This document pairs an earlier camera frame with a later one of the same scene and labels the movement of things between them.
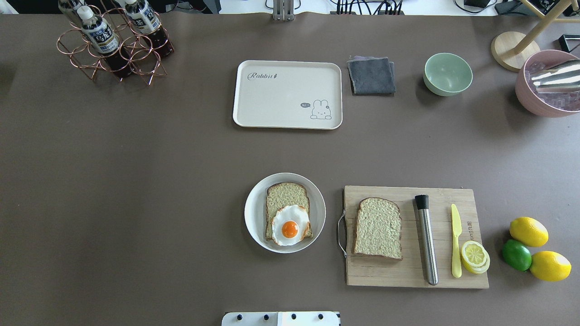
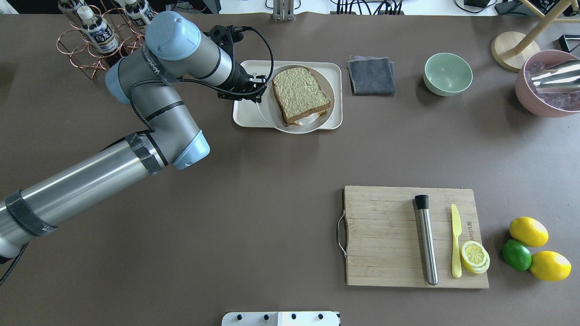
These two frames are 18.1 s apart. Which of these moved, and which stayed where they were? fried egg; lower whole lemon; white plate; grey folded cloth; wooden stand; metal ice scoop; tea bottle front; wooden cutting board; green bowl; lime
Moved: white plate; fried egg
Stayed: grey folded cloth; tea bottle front; lower whole lemon; lime; wooden stand; green bowl; wooden cutting board; metal ice scoop
